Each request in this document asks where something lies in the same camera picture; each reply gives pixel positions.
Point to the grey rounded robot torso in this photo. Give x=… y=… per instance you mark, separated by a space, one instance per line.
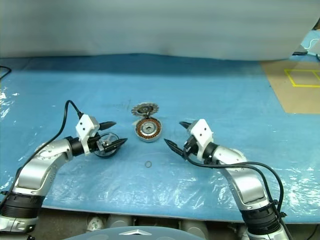
x=130 y=236

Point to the silver motor housing copper windings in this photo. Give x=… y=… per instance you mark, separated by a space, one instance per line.
x=140 y=130

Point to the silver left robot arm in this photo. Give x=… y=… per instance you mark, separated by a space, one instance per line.
x=37 y=170

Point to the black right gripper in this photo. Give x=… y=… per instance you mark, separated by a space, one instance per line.
x=191 y=148

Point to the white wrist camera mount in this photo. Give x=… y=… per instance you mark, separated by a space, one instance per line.
x=83 y=127
x=201 y=132

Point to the blue plastic table sheet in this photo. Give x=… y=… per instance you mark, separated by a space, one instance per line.
x=75 y=82

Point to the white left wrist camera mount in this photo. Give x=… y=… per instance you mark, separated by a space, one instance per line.
x=83 y=127

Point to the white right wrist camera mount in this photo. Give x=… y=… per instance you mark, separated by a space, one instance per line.
x=201 y=132

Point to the white blue printed panel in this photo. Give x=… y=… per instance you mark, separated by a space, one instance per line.
x=312 y=37

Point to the pale plain cylinder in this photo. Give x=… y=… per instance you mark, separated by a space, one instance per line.
x=120 y=221
x=195 y=227

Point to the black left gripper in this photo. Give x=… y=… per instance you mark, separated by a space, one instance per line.
x=97 y=146

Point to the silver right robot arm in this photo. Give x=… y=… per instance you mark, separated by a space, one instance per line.
x=245 y=180

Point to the black round rotor part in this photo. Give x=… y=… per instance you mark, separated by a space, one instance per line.
x=113 y=137

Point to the brown cardboard sheet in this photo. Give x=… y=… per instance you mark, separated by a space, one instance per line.
x=287 y=100

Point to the silver toothed gear disc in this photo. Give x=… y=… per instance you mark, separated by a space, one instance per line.
x=145 y=109

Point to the pale cylinder with green mark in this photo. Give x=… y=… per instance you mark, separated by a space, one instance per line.
x=96 y=223

